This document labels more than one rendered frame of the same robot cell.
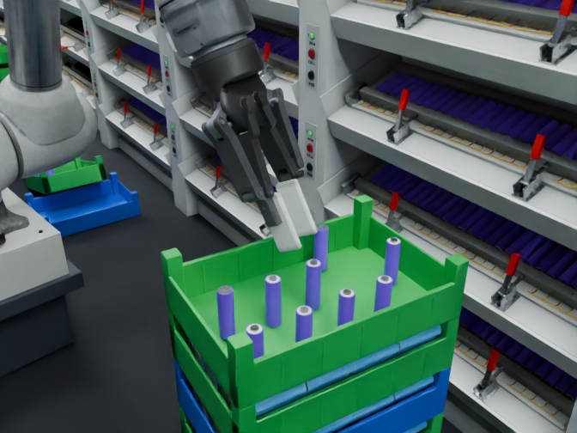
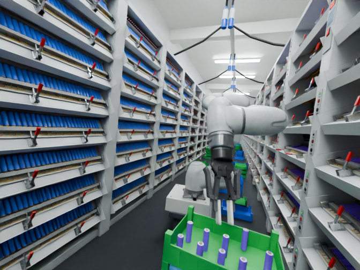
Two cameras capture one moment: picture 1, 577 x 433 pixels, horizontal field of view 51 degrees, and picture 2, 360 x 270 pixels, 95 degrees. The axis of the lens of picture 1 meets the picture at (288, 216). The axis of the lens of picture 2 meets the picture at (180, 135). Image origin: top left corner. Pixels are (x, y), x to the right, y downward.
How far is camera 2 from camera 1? 0.37 m
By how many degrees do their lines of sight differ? 57
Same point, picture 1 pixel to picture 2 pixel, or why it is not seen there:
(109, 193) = (247, 211)
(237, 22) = (222, 142)
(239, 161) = (207, 181)
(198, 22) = (211, 140)
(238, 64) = (218, 154)
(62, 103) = not seen: hidden behind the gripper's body
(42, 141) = not seen: hidden behind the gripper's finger
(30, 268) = (198, 210)
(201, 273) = (199, 219)
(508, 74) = not seen: outside the picture
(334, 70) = (315, 189)
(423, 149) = (345, 239)
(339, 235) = (261, 242)
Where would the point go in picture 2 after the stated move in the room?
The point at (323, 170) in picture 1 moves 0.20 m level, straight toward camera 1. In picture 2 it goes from (304, 231) to (283, 243)
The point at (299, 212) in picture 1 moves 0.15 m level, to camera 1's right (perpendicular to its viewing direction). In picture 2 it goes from (229, 214) to (280, 244)
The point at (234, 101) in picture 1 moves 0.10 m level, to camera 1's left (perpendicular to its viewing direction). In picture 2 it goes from (216, 165) to (196, 158)
